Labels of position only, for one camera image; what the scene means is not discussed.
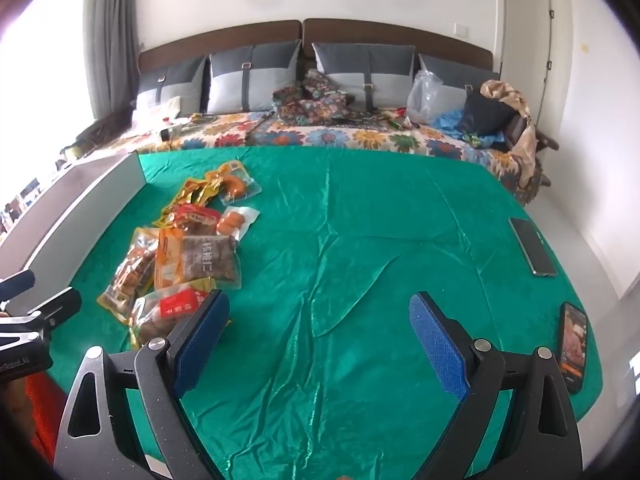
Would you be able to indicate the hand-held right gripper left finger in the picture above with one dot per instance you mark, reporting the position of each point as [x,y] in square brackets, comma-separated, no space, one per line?
[200,345]

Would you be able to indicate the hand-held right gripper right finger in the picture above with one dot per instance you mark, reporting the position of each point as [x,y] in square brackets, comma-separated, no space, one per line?
[440,345]

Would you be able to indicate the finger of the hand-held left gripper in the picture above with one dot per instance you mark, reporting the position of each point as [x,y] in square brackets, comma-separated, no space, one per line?
[17,284]
[57,307]

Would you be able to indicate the red label snack packet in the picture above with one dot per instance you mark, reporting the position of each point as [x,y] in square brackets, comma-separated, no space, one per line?
[165,310]

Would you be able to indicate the clear packet brown pieces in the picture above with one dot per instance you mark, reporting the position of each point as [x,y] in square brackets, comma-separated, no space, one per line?
[130,275]

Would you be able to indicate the orange walnut packet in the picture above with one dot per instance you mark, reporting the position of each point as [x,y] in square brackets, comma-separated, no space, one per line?
[205,260]

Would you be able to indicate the white cardboard box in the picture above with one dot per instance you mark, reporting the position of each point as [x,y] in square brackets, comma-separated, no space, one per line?
[65,195]

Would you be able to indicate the yellow snack packet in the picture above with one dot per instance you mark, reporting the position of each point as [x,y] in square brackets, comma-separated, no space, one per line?
[170,215]
[197,192]

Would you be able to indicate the clear orange drumstick packet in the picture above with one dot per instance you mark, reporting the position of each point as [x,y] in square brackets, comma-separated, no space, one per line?
[235,185]

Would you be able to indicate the red cloth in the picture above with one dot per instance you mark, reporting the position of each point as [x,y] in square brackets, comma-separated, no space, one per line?
[45,410]

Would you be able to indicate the clear packet round brown snack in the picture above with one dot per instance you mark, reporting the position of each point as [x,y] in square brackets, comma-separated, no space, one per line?
[232,222]

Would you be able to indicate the lit screen phone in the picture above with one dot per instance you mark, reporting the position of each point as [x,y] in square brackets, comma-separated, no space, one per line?
[573,347]

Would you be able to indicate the dark screen phone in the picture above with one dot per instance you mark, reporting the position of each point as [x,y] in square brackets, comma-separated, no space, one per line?
[532,247]

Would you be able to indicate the green cloth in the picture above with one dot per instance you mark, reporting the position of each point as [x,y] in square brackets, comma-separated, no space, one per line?
[350,210]

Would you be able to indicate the white power strip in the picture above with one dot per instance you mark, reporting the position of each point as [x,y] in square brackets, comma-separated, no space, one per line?
[172,131]

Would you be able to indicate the blue cloth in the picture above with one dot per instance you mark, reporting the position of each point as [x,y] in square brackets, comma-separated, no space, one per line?
[450,122]

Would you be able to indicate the white plastic bag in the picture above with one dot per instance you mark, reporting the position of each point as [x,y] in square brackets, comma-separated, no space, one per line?
[157,108]

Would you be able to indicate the wooden chair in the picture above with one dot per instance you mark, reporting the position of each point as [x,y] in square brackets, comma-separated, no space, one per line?
[545,147]

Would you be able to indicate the beige cloth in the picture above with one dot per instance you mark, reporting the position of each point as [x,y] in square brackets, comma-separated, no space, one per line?
[525,130]

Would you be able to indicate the black bag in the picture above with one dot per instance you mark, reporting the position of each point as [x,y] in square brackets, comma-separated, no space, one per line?
[485,112]

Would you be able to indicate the floral bedspread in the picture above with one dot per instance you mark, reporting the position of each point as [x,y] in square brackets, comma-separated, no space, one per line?
[320,135]

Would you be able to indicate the clear plastic bag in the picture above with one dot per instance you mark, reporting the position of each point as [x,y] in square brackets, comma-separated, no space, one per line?
[430,97]

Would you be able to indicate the grey curtain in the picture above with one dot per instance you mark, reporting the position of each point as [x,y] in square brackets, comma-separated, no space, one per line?
[112,35]

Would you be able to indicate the folded dark floral cloth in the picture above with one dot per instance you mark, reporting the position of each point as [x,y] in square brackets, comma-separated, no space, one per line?
[310,100]

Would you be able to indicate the white door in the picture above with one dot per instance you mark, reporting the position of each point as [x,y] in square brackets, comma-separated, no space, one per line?
[555,70]

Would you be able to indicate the brown headboard panel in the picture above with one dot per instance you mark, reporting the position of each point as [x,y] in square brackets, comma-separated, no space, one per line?
[220,37]
[400,32]

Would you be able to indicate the white wall switch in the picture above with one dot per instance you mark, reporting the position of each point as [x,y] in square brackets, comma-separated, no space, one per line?
[461,29]

